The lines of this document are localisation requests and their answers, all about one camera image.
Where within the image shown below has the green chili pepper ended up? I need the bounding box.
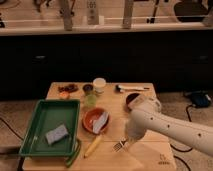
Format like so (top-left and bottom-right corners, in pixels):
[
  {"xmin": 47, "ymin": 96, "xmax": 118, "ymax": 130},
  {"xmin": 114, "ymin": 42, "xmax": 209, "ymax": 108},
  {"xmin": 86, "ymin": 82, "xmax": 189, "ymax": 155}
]
[{"xmin": 65, "ymin": 139, "xmax": 82, "ymax": 168}]

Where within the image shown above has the grey white cloth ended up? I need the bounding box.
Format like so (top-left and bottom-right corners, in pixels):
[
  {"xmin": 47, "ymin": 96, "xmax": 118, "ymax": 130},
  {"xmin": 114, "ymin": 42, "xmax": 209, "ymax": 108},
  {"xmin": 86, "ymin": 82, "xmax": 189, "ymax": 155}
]
[{"xmin": 92, "ymin": 112, "xmax": 109, "ymax": 134}]

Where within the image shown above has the silver metal fork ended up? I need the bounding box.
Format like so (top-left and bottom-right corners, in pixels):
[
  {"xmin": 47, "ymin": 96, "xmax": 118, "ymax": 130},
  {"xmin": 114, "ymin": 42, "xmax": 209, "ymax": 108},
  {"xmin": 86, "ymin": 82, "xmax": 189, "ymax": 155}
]
[{"xmin": 113, "ymin": 139, "xmax": 128, "ymax": 152}]

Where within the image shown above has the white remote control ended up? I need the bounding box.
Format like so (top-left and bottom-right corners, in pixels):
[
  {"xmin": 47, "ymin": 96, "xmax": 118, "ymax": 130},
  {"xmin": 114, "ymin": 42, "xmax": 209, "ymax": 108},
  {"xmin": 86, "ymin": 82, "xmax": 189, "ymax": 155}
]
[{"xmin": 86, "ymin": 0, "xmax": 99, "ymax": 25}]

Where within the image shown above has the green translucent cup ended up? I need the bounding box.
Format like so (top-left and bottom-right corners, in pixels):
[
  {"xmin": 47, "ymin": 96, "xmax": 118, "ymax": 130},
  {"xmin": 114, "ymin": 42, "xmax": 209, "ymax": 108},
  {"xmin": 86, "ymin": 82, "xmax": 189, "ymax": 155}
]
[{"xmin": 84, "ymin": 94, "xmax": 97, "ymax": 108}]

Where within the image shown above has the dark blue floor device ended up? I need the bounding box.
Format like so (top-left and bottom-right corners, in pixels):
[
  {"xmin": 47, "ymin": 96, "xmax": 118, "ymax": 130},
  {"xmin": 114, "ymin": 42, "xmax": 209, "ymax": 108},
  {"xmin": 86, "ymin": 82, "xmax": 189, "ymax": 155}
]
[{"xmin": 189, "ymin": 92, "xmax": 211, "ymax": 108}]

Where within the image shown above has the green plastic tray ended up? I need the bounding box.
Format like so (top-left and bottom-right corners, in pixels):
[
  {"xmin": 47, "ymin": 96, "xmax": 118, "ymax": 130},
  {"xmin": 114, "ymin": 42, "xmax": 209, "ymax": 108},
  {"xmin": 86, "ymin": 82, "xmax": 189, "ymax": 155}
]
[{"xmin": 19, "ymin": 99, "xmax": 80, "ymax": 157}]

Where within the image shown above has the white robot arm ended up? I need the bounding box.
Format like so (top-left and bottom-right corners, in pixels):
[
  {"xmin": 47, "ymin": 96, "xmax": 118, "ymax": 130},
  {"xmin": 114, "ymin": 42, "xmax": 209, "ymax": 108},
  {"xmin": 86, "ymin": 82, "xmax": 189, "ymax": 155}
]
[{"xmin": 125, "ymin": 94, "xmax": 213, "ymax": 157}]

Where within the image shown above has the orange clay bowl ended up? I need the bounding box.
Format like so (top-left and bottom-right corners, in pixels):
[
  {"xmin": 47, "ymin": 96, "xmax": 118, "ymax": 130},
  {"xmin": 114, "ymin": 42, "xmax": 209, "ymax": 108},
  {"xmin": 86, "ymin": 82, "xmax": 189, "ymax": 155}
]
[{"xmin": 82, "ymin": 107, "xmax": 110, "ymax": 135}]

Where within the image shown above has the black cable left floor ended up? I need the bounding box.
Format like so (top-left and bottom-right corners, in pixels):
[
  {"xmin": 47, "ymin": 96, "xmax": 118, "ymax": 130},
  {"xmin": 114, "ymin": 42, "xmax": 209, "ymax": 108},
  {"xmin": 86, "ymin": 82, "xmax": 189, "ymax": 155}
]
[{"xmin": 0, "ymin": 116, "xmax": 25, "ymax": 143}]

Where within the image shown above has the grey blue sponge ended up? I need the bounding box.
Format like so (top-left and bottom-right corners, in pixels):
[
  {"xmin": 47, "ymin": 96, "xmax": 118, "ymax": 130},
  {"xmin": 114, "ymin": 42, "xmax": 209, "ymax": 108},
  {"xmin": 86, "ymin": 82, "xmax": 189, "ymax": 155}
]
[{"xmin": 45, "ymin": 124, "xmax": 69, "ymax": 145}]

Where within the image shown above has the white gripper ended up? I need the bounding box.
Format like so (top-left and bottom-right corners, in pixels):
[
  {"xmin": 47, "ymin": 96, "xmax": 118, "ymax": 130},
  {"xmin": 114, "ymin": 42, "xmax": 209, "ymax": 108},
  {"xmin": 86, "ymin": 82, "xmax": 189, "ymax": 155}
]
[{"xmin": 125, "ymin": 119, "xmax": 146, "ymax": 141}]

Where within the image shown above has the dark brown bowl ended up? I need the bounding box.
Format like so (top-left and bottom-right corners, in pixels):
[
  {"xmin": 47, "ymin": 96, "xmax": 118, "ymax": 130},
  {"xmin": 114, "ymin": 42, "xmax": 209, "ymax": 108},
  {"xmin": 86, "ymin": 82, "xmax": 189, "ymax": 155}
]
[{"xmin": 126, "ymin": 93, "xmax": 140, "ymax": 111}]

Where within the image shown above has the small dark cup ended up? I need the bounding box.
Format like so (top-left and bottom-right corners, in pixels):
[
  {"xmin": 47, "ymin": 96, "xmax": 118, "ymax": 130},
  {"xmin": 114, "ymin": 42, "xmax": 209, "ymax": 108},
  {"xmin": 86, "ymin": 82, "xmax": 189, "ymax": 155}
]
[{"xmin": 83, "ymin": 84, "xmax": 93, "ymax": 95}]

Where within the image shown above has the black power cable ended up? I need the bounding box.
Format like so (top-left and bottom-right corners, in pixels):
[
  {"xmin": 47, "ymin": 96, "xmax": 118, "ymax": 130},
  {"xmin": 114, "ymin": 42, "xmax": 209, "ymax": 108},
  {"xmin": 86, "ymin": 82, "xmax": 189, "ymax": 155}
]
[{"xmin": 170, "ymin": 103, "xmax": 200, "ymax": 171}]

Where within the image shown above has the beige wooden block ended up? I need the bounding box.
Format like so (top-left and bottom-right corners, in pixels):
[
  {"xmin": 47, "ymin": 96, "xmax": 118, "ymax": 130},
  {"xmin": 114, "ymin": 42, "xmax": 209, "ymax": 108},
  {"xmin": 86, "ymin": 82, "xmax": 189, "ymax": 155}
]
[{"xmin": 128, "ymin": 99, "xmax": 139, "ymax": 110}]

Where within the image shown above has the small orange lid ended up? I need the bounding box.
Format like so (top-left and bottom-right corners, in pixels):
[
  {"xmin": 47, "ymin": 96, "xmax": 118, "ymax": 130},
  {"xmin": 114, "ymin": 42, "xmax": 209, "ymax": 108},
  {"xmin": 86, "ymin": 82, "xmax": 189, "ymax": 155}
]
[{"xmin": 59, "ymin": 91, "xmax": 70, "ymax": 99}]

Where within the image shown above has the black handled brush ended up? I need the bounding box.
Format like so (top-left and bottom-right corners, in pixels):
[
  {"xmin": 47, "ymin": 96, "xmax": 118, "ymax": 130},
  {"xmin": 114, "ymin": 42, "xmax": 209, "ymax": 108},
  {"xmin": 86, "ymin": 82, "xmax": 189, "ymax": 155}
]
[{"xmin": 115, "ymin": 84, "xmax": 150, "ymax": 93}]

